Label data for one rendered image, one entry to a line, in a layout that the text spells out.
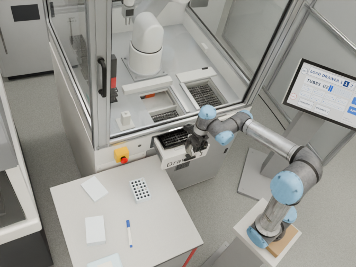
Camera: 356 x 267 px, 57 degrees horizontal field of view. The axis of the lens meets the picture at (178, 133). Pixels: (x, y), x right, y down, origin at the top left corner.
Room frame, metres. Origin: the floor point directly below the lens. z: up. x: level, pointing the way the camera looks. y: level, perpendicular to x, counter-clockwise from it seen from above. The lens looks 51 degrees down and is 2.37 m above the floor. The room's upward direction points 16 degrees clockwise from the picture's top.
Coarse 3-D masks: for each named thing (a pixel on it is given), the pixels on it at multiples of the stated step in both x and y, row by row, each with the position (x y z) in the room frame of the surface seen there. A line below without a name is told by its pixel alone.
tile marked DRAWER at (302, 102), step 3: (300, 99) 1.65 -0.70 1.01; (303, 99) 1.66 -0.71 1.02; (300, 102) 1.64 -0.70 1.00; (303, 102) 1.64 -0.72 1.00; (306, 102) 1.65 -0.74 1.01; (309, 102) 1.65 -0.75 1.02; (312, 102) 1.65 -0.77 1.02; (300, 105) 1.63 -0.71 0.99; (303, 105) 1.63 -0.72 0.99; (306, 105) 1.63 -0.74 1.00; (309, 105) 1.64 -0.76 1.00; (312, 105) 1.64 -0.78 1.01; (309, 108) 1.62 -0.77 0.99
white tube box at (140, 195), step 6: (132, 180) 0.88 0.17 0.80; (138, 180) 0.90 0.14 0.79; (144, 180) 0.91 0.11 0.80; (132, 186) 0.86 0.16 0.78; (144, 186) 0.88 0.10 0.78; (132, 192) 0.82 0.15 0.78; (138, 192) 0.83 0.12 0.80; (144, 192) 0.84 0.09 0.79; (138, 198) 0.80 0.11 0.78; (144, 198) 0.80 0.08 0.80; (150, 198) 0.82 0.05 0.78
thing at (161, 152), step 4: (156, 140) 1.12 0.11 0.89; (156, 144) 1.10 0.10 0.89; (160, 144) 1.14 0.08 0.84; (156, 148) 1.09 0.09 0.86; (160, 148) 1.07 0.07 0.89; (168, 148) 1.13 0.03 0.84; (172, 148) 1.13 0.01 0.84; (184, 148) 1.16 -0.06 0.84; (160, 152) 1.06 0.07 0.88; (164, 152) 1.09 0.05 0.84; (168, 152) 1.10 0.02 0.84; (172, 152) 1.11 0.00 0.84; (176, 152) 1.12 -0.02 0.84; (160, 156) 1.04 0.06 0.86; (164, 156) 1.03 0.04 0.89
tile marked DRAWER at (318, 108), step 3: (318, 105) 1.64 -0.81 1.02; (321, 105) 1.64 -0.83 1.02; (315, 108) 1.63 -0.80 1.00; (318, 108) 1.63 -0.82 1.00; (321, 108) 1.63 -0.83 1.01; (324, 108) 1.63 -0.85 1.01; (327, 108) 1.64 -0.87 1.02; (318, 111) 1.62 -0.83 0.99; (321, 111) 1.62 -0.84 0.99; (324, 111) 1.62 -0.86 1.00; (327, 111) 1.62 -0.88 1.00; (327, 114) 1.61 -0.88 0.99
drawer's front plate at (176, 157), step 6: (192, 150) 1.09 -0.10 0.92; (204, 150) 1.15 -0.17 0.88; (168, 156) 1.01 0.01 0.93; (174, 156) 1.02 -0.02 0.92; (180, 156) 1.05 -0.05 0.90; (198, 156) 1.13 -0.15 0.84; (162, 162) 0.99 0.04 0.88; (168, 162) 1.00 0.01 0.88; (180, 162) 1.06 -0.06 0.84; (162, 168) 0.98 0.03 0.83
